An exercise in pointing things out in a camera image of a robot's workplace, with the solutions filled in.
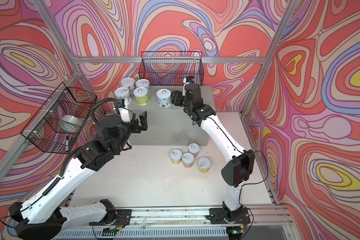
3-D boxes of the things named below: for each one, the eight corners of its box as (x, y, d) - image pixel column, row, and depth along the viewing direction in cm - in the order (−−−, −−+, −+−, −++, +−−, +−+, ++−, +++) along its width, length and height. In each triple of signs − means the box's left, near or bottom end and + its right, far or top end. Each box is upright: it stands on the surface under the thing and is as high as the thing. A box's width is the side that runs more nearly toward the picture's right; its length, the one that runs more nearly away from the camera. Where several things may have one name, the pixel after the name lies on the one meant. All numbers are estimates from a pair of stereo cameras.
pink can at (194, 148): (186, 151, 98) (186, 147, 94) (191, 144, 102) (192, 140, 98) (195, 157, 95) (196, 153, 91) (201, 150, 99) (201, 146, 95)
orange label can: (182, 167, 92) (182, 163, 87) (182, 156, 97) (182, 152, 92) (193, 167, 92) (194, 163, 87) (193, 156, 97) (193, 152, 92)
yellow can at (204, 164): (198, 172, 90) (199, 168, 85) (197, 161, 95) (198, 156, 90) (209, 172, 90) (211, 168, 85) (208, 161, 95) (209, 156, 90)
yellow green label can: (170, 164, 94) (169, 159, 89) (170, 153, 98) (170, 149, 94) (182, 164, 94) (182, 160, 89) (182, 153, 98) (182, 149, 94)
